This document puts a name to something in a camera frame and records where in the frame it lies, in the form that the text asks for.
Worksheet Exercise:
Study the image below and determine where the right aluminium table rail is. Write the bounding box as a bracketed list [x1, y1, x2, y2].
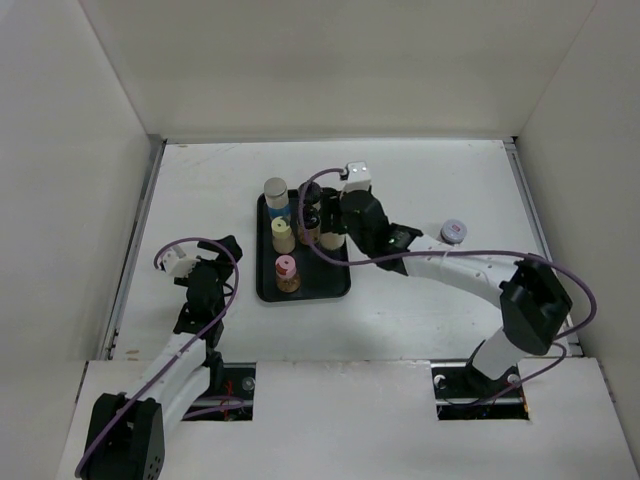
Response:
[503, 137, 584, 357]

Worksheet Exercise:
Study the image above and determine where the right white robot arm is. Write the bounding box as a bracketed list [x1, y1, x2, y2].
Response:
[324, 190, 573, 396]

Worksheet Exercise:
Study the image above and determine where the yellow cap spice bottle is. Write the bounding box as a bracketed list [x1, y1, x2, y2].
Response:
[271, 216, 296, 255]

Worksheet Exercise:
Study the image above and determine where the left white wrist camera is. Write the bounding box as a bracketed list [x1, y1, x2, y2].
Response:
[155, 245, 198, 278]

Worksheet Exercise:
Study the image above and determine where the white lid red label jar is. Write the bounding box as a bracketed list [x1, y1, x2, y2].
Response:
[439, 218, 468, 245]

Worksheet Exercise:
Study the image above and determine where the purple cable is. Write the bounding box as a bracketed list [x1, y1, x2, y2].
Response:
[74, 237, 249, 476]
[295, 168, 599, 406]

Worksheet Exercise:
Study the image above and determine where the black knob cap bottle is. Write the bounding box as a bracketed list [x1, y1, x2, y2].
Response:
[298, 181, 323, 210]

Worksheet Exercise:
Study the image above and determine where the pink cap spice bottle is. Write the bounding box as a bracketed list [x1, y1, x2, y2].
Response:
[275, 255, 301, 294]

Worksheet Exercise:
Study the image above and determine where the tall blue label bottle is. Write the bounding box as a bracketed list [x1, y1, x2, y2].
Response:
[263, 177, 291, 222]

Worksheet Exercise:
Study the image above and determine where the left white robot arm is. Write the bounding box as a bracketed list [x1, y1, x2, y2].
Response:
[74, 235, 243, 479]

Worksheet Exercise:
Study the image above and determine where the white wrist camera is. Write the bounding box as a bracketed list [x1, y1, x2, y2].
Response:
[155, 245, 198, 278]
[340, 161, 371, 194]

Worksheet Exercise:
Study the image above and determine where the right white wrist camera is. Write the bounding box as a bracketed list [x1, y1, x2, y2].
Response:
[340, 161, 371, 194]

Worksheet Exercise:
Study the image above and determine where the black rectangular plastic tray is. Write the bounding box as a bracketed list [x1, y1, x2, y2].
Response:
[255, 189, 351, 303]

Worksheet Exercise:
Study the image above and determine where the aluminium table rail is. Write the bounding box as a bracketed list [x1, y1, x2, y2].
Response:
[95, 134, 166, 360]
[503, 137, 584, 357]

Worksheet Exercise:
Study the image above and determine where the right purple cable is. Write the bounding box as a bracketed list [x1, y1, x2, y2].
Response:
[295, 168, 599, 406]

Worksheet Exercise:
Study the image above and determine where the left aluminium table rail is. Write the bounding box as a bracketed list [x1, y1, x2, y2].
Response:
[95, 134, 166, 360]

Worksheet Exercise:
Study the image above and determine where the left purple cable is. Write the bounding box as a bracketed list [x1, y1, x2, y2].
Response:
[74, 237, 249, 476]

